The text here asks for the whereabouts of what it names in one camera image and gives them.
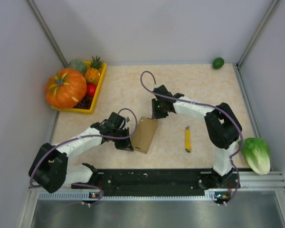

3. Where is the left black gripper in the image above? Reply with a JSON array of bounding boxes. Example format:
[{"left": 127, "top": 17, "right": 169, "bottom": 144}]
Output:
[{"left": 112, "top": 127, "right": 133, "bottom": 152}]

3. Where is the brown cardboard express box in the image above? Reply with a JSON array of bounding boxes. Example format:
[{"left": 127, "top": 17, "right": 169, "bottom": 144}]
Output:
[{"left": 132, "top": 116, "right": 158, "bottom": 154}]

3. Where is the yellow utility knife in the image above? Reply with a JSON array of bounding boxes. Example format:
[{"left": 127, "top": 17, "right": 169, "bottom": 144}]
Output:
[{"left": 185, "top": 126, "right": 191, "bottom": 153}]

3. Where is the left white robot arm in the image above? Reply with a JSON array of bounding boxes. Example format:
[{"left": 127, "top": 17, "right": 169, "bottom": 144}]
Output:
[{"left": 28, "top": 112, "right": 133, "bottom": 193}]

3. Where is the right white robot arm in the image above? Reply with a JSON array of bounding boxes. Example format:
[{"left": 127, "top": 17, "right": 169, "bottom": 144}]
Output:
[{"left": 151, "top": 85, "right": 242, "bottom": 188}]

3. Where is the yellow plastic tray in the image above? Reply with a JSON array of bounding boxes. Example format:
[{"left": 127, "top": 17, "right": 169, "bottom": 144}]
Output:
[{"left": 50, "top": 61, "right": 107, "bottom": 114}]

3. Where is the dark grape bunch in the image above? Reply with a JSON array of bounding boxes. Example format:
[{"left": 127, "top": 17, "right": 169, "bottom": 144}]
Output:
[{"left": 74, "top": 95, "right": 93, "bottom": 110}]

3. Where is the red apple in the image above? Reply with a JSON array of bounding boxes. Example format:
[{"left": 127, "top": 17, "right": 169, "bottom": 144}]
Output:
[{"left": 86, "top": 84, "right": 97, "bottom": 97}]

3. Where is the green lime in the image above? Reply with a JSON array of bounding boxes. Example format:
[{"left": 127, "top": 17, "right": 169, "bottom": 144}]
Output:
[{"left": 212, "top": 57, "right": 225, "bottom": 69}]

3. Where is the small pineapple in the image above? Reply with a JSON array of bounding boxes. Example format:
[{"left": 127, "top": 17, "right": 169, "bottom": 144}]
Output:
[{"left": 85, "top": 56, "right": 103, "bottom": 85}]

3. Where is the orange pumpkin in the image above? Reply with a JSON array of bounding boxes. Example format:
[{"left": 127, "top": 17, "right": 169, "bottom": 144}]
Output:
[{"left": 45, "top": 68, "right": 87, "bottom": 109}]

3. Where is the green squash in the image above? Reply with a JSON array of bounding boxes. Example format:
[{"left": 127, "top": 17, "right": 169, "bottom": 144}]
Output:
[{"left": 67, "top": 59, "right": 87, "bottom": 75}]

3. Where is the green lettuce head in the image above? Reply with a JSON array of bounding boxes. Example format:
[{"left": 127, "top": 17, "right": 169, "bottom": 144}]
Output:
[{"left": 237, "top": 138, "right": 271, "bottom": 175}]

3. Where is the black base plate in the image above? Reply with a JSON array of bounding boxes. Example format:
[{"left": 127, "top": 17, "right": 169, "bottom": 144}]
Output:
[{"left": 71, "top": 168, "right": 252, "bottom": 197}]

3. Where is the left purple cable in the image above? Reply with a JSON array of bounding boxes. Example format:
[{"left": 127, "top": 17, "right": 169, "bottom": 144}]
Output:
[{"left": 28, "top": 108, "right": 138, "bottom": 206}]

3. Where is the aluminium frame rail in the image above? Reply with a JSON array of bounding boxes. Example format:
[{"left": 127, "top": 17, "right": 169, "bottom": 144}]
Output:
[{"left": 37, "top": 169, "right": 285, "bottom": 204}]

